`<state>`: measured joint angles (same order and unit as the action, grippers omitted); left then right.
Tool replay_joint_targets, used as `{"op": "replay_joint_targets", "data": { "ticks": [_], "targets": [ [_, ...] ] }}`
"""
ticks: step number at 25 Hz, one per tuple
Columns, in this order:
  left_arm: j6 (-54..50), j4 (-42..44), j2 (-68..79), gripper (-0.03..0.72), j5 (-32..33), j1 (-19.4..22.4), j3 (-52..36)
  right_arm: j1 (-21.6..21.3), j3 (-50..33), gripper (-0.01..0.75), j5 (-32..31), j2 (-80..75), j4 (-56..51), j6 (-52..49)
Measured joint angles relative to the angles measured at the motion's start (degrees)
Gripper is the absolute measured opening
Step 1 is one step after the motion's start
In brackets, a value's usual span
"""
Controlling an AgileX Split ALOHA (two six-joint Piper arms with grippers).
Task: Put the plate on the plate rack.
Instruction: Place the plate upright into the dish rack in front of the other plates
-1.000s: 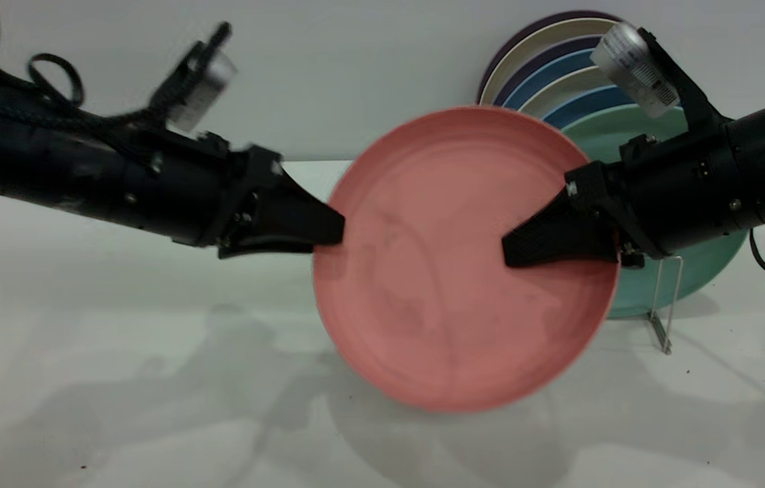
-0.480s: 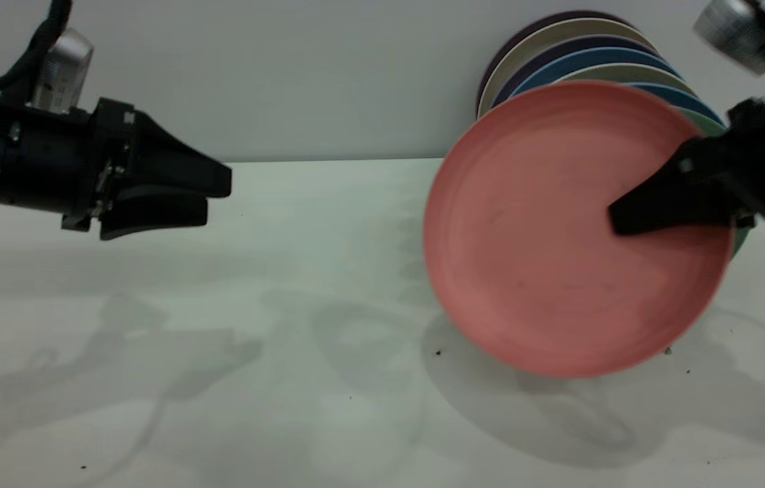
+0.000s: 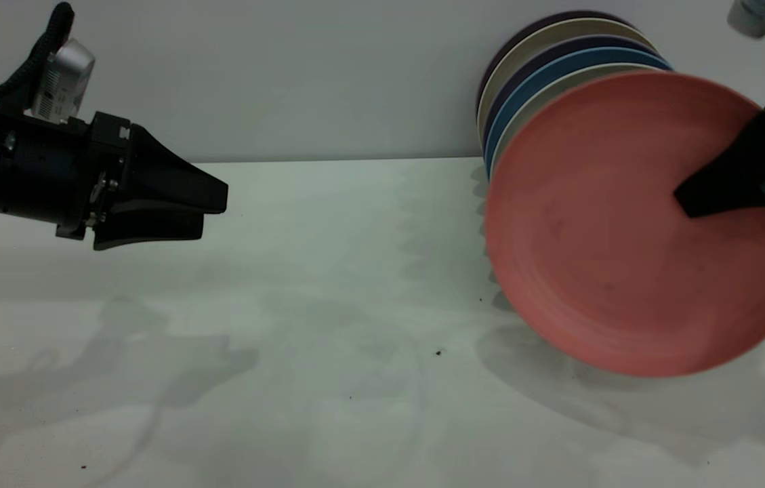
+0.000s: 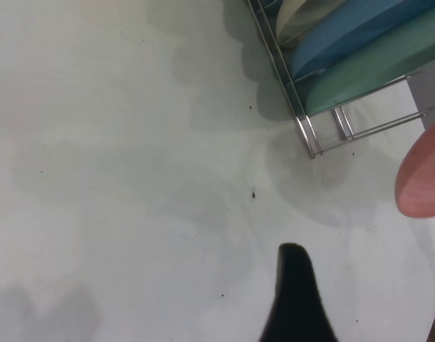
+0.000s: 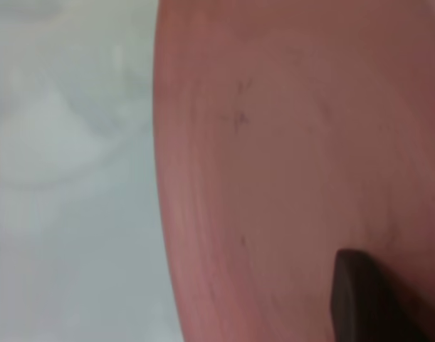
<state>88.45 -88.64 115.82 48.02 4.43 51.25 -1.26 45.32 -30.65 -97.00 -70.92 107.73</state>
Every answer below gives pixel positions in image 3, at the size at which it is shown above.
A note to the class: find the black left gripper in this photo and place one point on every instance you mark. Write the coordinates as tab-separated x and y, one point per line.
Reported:
50	169

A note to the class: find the pink round plate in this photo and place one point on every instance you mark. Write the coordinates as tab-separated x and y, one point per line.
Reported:
612	257

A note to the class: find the beige round plate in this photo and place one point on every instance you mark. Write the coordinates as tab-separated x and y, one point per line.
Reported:
545	93
545	39

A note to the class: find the blue round plate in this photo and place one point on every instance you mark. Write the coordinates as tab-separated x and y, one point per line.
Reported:
545	72

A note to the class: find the dark purple round plate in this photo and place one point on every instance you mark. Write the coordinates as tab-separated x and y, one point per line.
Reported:
511	49
545	57

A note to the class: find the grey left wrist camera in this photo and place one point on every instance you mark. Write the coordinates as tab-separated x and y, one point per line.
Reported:
64	78

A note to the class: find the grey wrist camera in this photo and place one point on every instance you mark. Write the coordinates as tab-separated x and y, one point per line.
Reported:
64	78
758	17

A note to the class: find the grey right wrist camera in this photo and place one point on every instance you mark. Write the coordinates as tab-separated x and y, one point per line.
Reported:
758	17

